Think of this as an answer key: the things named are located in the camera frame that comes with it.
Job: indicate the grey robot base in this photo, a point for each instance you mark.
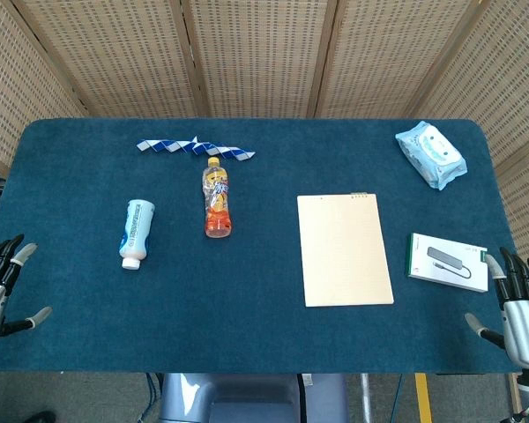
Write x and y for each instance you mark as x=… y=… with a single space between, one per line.
x=251 y=398

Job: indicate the white blue plastic bottle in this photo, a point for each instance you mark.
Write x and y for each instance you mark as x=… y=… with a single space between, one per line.
x=134 y=233

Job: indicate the blue white snake puzzle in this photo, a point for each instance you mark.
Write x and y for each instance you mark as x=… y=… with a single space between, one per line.
x=194 y=147

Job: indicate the blue table mat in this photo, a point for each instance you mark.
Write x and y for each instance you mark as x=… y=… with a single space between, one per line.
x=247 y=286

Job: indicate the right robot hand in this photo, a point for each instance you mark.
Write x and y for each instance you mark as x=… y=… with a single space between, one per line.
x=521 y=324

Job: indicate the white green USB hub box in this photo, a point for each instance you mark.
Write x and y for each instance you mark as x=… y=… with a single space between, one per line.
x=448 y=262

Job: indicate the orange drink bottle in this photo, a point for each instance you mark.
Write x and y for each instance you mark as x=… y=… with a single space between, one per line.
x=216 y=200

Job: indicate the blue wet wipes pack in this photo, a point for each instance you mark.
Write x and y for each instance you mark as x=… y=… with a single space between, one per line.
x=432 y=154

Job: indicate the woven bamboo folding screen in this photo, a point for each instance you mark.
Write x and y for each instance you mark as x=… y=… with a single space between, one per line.
x=264 y=57

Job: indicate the yellow floor tape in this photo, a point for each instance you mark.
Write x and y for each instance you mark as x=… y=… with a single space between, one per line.
x=423 y=398

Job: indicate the beige notepad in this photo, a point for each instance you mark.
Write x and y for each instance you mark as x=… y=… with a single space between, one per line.
x=344 y=251

